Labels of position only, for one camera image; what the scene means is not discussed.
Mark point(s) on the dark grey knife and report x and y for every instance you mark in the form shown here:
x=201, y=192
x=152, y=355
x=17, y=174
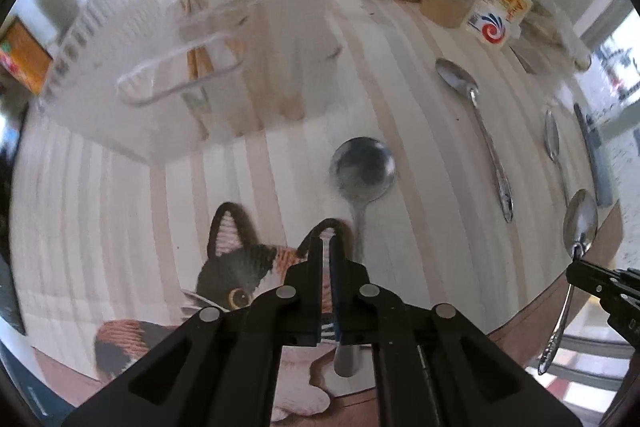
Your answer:
x=595, y=157

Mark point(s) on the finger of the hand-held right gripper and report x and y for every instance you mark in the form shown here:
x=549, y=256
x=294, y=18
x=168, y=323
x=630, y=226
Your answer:
x=600, y=274
x=625, y=312

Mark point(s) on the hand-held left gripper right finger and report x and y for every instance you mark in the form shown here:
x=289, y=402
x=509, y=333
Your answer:
x=336, y=302

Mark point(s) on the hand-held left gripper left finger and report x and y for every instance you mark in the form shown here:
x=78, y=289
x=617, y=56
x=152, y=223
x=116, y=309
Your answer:
x=318, y=302

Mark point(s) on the orange label sauce bottle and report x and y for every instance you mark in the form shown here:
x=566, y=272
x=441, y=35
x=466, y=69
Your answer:
x=22, y=57

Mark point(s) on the striped cat print mat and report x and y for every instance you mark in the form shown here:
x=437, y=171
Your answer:
x=440, y=157

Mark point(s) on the clear plastic utensil organizer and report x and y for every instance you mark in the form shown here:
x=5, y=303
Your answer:
x=225, y=57

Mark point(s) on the yellow white swirl packet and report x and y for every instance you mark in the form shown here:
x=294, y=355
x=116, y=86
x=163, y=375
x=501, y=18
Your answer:
x=500, y=17

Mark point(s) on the large round steel spoon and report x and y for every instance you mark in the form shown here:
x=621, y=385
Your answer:
x=362, y=172

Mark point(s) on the small steel spoon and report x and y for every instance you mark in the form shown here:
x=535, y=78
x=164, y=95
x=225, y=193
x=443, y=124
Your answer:
x=551, y=137

